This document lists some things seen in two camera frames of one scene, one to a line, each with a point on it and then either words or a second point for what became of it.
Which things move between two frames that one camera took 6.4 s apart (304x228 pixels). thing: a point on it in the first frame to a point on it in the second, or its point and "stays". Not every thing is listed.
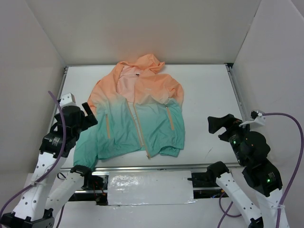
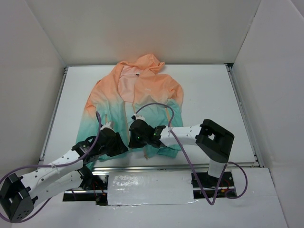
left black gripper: (86, 119) to (118, 146)
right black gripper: (226, 129) to (133, 137)
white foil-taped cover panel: (153, 187) stays
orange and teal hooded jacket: (136, 109) stays
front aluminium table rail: (147, 167) stays
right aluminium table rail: (244, 117) stays
